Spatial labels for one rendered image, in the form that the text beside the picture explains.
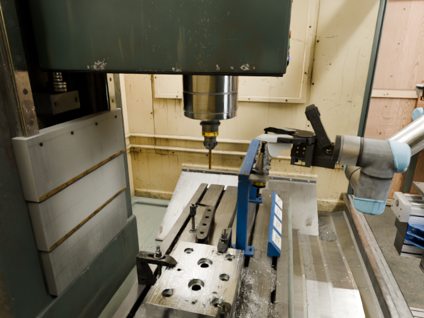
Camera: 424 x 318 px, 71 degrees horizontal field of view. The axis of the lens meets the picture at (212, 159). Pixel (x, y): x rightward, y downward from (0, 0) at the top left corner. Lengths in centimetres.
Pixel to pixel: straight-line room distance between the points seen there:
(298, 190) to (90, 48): 147
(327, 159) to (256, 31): 36
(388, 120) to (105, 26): 319
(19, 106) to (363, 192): 89
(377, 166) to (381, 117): 282
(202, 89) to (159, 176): 146
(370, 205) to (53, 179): 87
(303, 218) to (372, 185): 102
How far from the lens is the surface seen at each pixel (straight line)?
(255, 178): 105
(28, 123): 91
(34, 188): 94
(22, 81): 90
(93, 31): 86
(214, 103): 80
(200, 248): 108
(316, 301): 130
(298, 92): 186
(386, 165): 82
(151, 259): 102
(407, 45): 361
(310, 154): 81
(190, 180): 203
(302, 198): 192
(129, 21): 81
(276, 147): 80
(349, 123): 192
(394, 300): 134
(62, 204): 104
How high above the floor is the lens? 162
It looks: 19 degrees down
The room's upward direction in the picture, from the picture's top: straight up
